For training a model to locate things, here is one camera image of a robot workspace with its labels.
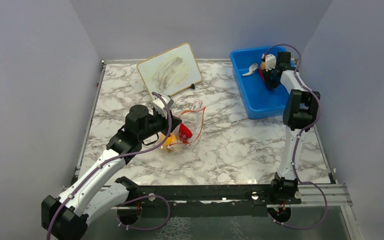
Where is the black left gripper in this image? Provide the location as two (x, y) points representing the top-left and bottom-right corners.
(138, 108), (182, 141)

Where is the white mushroom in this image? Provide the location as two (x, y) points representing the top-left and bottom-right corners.
(242, 63), (259, 77)

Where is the yellow bell pepper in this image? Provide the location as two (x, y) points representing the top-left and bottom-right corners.
(160, 133), (178, 151)

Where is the red chili pepper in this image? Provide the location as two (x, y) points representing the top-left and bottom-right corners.
(178, 123), (193, 138)
(258, 69), (266, 84)

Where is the clear zip bag orange zipper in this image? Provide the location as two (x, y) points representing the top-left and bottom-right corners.
(165, 106), (207, 153)

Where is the peach fruit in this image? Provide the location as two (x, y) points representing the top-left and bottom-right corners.
(260, 62), (266, 71)

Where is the red grape bunch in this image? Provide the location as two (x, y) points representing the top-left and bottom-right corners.
(179, 136), (190, 144)

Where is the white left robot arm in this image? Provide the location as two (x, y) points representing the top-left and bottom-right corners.
(41, 104), (182, 240)

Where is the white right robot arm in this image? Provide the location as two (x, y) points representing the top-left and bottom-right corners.
(258, 51), (320, 204)

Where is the blue plastic bin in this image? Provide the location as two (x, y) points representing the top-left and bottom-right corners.
(229, 46), (289, 120)

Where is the red white staple box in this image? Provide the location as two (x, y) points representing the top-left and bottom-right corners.
(191, 99), (202, 111)

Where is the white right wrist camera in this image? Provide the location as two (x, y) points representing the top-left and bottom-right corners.
(261, 54), (277, 72)

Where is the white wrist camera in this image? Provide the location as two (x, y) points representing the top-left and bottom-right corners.
(151, 94), (174, 119)
(261, 54), (277, 72)

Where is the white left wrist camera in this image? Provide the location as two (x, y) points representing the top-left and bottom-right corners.
(151, 94), (174, 119)

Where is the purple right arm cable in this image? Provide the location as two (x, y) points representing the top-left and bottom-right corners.
(263, 43), (322, 183)

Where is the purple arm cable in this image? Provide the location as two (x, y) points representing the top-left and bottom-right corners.
(263, 43), (322, 183)
(46, 92), (174, 240)

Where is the small whiteboard yellow frame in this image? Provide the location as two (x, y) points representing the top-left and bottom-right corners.
(136, 42), (203, 96)

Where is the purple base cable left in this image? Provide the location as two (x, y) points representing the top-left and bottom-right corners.
(116, 193), (171, 232)

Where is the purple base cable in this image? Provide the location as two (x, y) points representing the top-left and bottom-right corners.
(116, 193), (171, 232)
(267, 180), (329, 231)

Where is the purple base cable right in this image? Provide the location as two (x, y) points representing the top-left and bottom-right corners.
(267, 180), (329, 231)

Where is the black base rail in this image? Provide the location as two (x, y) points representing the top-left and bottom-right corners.
(115, 176), (302, 218)

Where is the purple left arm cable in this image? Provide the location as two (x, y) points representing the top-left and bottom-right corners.
(46, 92), (174, 240)

